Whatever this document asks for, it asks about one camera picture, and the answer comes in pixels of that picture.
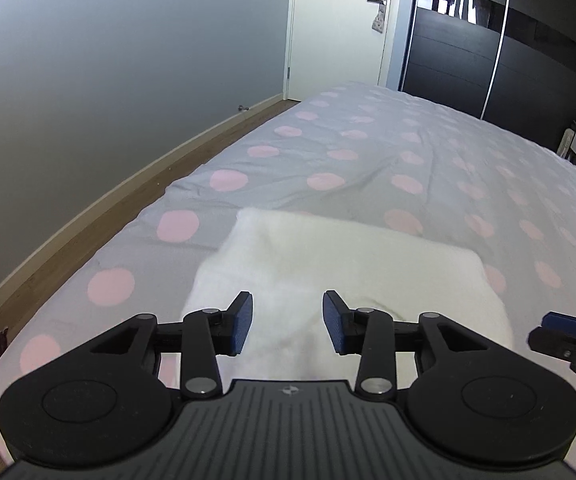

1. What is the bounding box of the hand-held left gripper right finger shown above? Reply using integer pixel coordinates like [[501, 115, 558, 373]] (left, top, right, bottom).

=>
[[322, 290, 486, 396]]

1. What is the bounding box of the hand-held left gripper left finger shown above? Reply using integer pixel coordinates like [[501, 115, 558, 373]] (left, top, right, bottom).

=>
[[90, 291, 255, 401]]

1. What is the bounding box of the white textured garment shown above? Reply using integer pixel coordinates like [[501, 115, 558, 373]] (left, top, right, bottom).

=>
[[160, 207, 515, 391]]

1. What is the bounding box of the bed with pink-dotted sheet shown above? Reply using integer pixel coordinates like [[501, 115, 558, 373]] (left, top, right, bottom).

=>
[[0, 84, 576, 461]]

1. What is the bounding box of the cream door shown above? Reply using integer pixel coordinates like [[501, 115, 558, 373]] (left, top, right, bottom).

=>
[[284, 0, 409, 102]]

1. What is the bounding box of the dark sliding wardrobe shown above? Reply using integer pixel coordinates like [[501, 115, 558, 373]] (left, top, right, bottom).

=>
[[398, 0, 576, 153]]

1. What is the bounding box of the metal door handle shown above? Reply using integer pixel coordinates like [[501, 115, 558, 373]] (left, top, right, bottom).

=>
[[366, 0, 389, 34]]

